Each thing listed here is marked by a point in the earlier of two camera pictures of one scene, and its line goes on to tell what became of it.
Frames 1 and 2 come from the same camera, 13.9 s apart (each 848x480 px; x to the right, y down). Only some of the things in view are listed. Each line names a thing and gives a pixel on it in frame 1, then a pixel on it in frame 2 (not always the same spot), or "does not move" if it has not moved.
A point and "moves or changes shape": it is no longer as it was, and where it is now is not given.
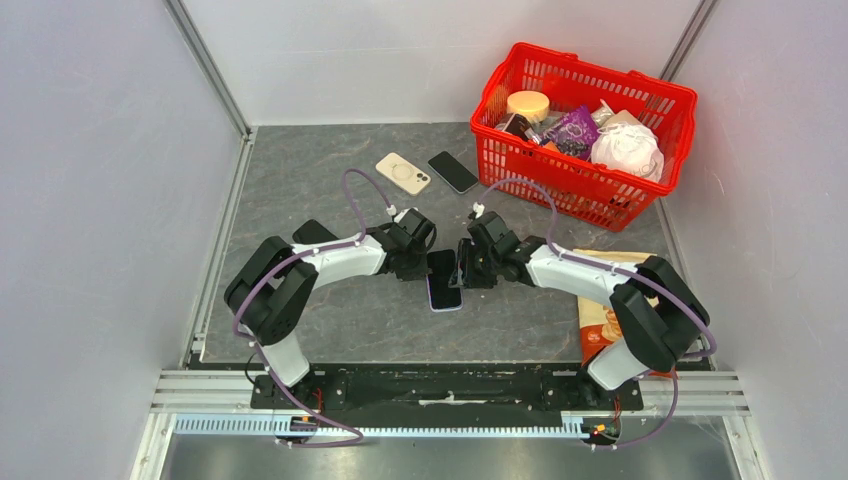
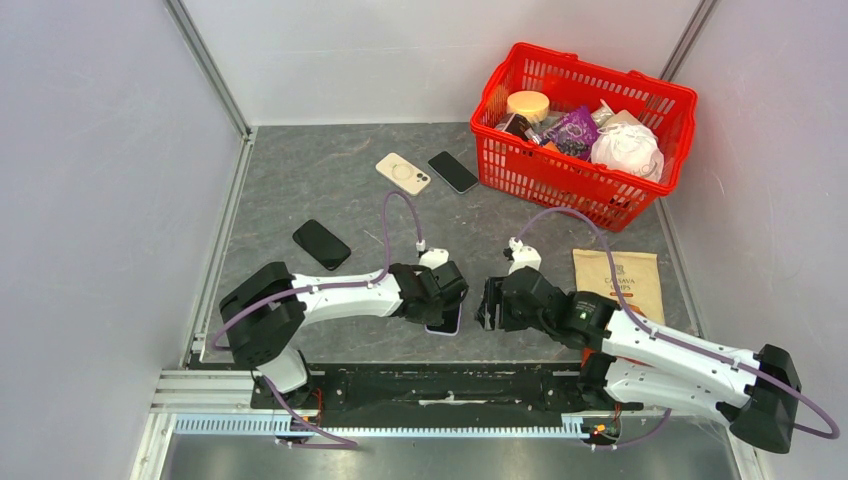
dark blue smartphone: x=443 y=264 moves or changes shape
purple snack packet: x=574 y=133 does not move
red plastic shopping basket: x=578 y=136 does not move
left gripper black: x=418 y=272 to x=434 y=317
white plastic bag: x=630 y=148 does not move
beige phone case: x=403 y=174 does not move
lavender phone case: x=444 y=310 moves or changes shape
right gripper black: x=466 y=275 to x=486 y=310
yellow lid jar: x=533 y=104 does not move
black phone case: x=312 y=232 does not move
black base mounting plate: x=447 y=392 does not move
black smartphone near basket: x=453 y=172 does not move
